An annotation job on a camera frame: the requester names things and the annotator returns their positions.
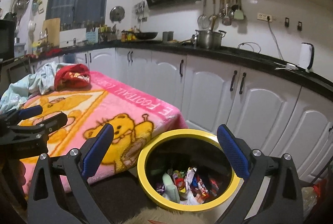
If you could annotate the steel faucet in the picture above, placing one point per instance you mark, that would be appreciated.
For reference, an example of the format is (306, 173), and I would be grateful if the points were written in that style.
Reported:
(43, 34)

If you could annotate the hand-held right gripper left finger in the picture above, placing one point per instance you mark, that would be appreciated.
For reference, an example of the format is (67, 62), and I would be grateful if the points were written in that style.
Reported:
(97, 151)

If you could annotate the black wall hook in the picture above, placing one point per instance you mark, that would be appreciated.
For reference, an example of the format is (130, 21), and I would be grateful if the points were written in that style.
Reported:
(299, 26)
(287, 22)

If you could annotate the black microwave oven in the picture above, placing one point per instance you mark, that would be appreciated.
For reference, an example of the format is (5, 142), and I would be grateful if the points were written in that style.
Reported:
(6, 39)

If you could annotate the row of spice jars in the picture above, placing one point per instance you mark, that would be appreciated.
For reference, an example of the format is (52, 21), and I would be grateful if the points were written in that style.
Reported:
(83, 25)

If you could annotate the white charger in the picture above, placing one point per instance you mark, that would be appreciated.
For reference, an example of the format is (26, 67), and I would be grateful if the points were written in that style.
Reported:
(290, 66)

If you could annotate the pink printed blanket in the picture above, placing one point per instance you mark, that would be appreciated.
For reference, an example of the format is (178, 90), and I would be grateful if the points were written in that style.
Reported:
(78, 109)

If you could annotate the small steel kettle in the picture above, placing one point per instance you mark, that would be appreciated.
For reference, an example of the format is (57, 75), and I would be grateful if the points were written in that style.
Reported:
(195, 39)

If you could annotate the steel stockpot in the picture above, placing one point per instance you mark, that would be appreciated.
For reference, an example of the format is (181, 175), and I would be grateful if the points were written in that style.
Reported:
(209, 40)

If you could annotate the white electric kettle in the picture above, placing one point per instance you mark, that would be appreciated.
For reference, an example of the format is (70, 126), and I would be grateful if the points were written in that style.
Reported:
(305, 57)

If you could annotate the yellow dish soap container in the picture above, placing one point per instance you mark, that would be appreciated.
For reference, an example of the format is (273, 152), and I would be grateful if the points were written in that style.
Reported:
(36, 49)

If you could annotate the white plastic bag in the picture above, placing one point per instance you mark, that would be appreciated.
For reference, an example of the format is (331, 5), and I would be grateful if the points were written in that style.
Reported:
(188, 198)

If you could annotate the light blue utensil holder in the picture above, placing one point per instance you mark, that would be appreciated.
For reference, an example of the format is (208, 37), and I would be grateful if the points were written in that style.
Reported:
(92, 36)

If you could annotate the red embroidered cloth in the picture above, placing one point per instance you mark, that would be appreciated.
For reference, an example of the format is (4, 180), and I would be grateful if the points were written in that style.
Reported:
(72, 78)

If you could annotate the white lower kitchen cabinets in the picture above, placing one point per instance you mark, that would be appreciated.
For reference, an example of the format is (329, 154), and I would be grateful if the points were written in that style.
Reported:
(208, 88)

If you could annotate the hanging dish sponges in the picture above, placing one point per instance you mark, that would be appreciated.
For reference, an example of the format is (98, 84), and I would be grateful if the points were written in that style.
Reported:
(39, 5)

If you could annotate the light blue patterned cloth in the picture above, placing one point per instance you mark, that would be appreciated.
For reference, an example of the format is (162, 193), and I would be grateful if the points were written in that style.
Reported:
(18, 88)

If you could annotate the black kitchen countertop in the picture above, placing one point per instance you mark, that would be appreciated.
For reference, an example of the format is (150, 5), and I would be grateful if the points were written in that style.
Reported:
(260, 57)

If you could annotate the red dish cloth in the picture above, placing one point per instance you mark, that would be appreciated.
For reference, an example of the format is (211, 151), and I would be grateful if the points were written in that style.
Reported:
(49, 53)

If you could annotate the hanging small kitchen tools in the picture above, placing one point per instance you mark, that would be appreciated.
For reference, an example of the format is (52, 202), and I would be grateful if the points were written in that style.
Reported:
(140, 10)

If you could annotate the red snack wrapper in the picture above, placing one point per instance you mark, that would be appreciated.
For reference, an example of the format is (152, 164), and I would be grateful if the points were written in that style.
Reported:
(213, 186)

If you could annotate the black wok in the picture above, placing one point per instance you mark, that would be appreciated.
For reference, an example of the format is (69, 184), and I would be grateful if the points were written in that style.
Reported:
(145, 36)

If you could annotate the wooden cutting board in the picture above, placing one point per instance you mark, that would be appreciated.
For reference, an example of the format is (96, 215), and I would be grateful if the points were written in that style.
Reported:
(51, 32)

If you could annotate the light blue storage box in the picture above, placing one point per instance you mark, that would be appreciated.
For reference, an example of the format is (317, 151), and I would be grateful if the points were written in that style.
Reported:
(20, 50)

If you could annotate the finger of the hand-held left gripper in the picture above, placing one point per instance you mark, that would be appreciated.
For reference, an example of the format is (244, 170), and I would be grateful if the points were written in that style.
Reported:
(31, 111)
(54, 121)

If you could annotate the row of hanging kitchen utensils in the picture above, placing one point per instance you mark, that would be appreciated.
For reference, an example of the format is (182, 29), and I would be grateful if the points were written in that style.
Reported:
(203, 21)

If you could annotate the white wall socket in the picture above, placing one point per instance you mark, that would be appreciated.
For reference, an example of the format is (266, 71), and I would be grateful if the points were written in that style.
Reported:
(264, 17)

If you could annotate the silver orange candy wrapper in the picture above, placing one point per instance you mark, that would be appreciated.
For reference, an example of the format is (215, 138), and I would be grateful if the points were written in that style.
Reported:
(191, 174)

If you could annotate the hanging steel colander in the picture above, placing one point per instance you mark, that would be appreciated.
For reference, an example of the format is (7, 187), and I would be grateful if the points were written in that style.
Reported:
(23, 2)

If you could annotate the metal cup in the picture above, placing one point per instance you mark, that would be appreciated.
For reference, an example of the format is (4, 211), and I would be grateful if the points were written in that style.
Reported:
(168, 36)

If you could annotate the beige fuzzy garment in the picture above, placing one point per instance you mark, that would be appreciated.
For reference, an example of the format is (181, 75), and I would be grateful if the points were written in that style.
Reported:
(151, 217)

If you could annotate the white plastic wall holder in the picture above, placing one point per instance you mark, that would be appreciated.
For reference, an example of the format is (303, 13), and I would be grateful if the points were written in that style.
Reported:
(32, 28)

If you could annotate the light green sponge cloth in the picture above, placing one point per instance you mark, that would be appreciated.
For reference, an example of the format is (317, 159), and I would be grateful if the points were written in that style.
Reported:
(171, 187)

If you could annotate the steel pot lid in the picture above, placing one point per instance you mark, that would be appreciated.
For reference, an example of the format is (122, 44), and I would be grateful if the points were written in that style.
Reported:
(117, 13)

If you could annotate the translucent plastic bag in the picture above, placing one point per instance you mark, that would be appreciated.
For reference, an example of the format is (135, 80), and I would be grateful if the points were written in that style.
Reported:
(314, 192)

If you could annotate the yellow rimmed black bin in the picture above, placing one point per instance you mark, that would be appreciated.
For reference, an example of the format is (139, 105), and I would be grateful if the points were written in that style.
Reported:
(141, 169)

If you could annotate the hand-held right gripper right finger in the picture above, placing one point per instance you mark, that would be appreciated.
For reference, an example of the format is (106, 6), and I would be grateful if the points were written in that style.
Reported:
(234, 153)

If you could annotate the white rectangular container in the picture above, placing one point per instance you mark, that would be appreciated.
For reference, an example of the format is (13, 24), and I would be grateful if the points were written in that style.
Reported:
(72, 43)

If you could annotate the black kettle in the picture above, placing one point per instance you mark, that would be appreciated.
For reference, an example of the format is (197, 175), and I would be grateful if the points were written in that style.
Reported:
(10, 16)

